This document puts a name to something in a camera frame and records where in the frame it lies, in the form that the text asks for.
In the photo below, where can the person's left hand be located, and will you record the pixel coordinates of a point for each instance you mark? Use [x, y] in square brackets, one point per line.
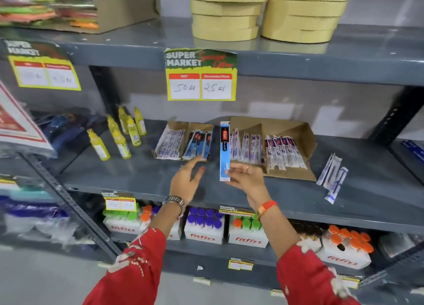
[184, 183]

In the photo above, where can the person's right hand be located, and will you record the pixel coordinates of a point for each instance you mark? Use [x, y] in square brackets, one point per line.
[251, 185]

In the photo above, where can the person's right fingers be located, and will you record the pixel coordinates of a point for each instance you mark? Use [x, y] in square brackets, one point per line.
[239, 169]

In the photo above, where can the person's left thumb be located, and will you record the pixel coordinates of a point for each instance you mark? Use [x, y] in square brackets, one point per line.
[199, 174]

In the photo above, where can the light blue toothbrush packet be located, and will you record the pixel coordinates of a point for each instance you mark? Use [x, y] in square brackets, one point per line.
[225, 142]

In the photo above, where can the person's left forearm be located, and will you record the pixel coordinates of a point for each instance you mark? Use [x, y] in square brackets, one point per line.
[142, 258]

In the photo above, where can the person's right forearm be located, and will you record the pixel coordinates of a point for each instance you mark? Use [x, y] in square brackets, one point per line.
[298, 261]

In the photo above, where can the row of slim white packets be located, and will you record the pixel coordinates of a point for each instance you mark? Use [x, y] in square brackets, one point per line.
[246, 145]

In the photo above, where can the row of dark blue packets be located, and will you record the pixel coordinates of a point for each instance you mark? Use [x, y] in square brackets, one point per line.
[198, 145]

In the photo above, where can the silver wristwatch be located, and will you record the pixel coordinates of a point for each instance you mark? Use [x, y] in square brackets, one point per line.
[174, 201]

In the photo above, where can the small yellow shelf label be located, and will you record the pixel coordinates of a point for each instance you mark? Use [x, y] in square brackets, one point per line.
[240, 264]
[120, 203]
[350, 282]
[277, 292]
[201, 280]
[237, 211]

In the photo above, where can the row of white purple packets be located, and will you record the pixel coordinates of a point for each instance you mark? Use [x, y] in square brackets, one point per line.
[170, 142]

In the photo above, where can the orange wristband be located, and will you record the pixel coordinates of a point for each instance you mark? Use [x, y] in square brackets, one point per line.
[266, 207]

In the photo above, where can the row of red white packets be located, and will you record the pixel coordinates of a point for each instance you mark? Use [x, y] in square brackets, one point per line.
[285, 152]

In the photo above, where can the small cardboard tray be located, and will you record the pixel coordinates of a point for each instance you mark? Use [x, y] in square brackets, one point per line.
[185, 126]

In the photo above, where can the white box purple cap bottles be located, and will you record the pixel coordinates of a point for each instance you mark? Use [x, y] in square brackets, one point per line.
[203, 227]

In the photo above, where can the white box green orange caps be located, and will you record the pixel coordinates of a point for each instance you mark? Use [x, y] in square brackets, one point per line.
[246, 233]

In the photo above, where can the white box orange purple caps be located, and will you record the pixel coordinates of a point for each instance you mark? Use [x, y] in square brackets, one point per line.
[147, 215]

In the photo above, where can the large cardboard tray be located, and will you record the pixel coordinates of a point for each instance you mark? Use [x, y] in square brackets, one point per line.
[298, 132]

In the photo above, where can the group of yellow bottles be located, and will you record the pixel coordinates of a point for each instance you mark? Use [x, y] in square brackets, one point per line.
[121, 139]

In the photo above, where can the loose white toothbrush packet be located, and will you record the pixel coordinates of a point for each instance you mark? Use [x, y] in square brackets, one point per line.
[334, 172]
[338, 183]
[326, 169]

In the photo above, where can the white box green cap bottles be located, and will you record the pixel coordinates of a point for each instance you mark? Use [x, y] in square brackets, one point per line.
[121, 223]

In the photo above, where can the white box dark cap bottles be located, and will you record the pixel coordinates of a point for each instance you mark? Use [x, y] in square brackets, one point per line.
[309, 235]

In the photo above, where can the large yellow green price sign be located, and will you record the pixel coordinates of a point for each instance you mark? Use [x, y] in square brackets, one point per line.
[201, 72]
[43, 67]

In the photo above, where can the white box orange cap bottles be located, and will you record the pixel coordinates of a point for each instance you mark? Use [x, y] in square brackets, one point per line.
[347, 248]

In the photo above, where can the pile of blue packets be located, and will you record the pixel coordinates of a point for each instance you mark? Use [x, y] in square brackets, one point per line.
[66, 129]

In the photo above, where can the grey metal shelf rack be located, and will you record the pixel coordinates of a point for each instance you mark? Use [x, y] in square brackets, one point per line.
[331, 61]

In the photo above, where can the stacks of round tan boards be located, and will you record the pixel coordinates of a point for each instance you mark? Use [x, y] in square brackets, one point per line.
[228, 13]

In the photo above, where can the pile of clear plastic bags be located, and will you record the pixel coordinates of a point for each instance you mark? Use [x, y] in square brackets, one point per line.
[36, 220]

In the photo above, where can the blue flat packet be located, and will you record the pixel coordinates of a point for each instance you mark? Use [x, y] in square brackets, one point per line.
[413, 149]

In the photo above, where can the clear wrapped packets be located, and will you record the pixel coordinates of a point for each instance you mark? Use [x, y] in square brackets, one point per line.
[399, 243]

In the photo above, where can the flat open cardboard box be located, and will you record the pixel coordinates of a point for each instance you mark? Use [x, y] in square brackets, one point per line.
[129, 9]

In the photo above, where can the red white hanging sign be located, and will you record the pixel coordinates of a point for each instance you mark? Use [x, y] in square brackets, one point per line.
[16, 122]

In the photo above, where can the pile of colourful packets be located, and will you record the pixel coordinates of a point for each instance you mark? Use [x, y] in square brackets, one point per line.
[36, 11]

